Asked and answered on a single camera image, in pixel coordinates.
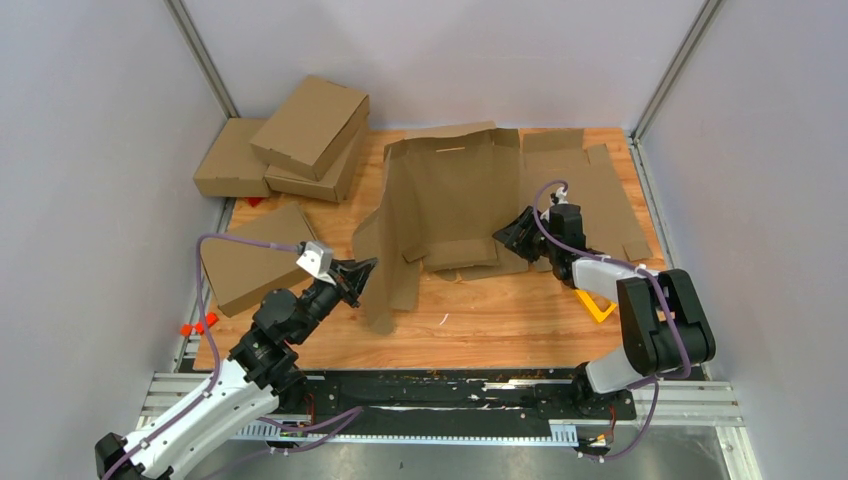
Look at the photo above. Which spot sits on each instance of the orange plastic clip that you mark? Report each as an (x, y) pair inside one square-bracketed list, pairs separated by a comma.
[(199, 328)]

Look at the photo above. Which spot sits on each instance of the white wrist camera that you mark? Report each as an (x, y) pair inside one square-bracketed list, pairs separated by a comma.
[(559, 196), (316, 259)]

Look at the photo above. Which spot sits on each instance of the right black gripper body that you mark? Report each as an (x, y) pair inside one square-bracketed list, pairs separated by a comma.
[(542, 242)]

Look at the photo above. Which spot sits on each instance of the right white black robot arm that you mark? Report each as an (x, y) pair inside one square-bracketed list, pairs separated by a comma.
[(663, 324)]

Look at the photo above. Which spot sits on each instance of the aluminium slotted rail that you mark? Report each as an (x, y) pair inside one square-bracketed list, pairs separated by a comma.
[(486, 426)]

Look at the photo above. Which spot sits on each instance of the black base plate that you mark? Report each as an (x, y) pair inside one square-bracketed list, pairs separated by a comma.
[(548, 392)]

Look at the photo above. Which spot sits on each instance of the aluminium corner post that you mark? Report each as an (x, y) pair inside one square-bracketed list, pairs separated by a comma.
[(692, 38), (192, 37)]

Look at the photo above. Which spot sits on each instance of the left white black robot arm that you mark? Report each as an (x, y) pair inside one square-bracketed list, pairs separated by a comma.
[(248, 384)]

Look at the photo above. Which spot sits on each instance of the cardboard box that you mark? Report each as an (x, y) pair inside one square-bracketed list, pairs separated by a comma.
[(230, 168), (336, 182), (445, 192), (240, 275), (311, 127)]

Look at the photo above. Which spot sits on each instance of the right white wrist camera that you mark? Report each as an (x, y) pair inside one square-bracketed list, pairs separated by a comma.
[(559, 196)]

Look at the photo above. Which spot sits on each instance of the yellow triangle piece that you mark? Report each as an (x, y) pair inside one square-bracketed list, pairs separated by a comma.
[(599, 312)]

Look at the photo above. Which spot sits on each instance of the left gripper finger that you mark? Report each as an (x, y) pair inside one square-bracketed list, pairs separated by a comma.
[(351, 296), (355, 274)]

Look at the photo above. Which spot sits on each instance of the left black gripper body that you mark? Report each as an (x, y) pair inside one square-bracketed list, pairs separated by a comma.
[(338, 290)]

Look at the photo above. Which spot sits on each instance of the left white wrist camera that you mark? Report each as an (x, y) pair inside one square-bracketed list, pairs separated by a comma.
[(316, 259)]

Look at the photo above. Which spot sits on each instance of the right aluminium corner post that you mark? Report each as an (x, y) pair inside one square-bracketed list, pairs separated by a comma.
[(692, 38)]

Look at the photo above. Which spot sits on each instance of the left aluminium corner post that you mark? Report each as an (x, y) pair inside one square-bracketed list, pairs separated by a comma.
[(192, 37)]

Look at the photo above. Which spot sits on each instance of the flat cardboard sheet underneath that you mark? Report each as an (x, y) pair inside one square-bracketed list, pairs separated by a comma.
[(609, 221)]

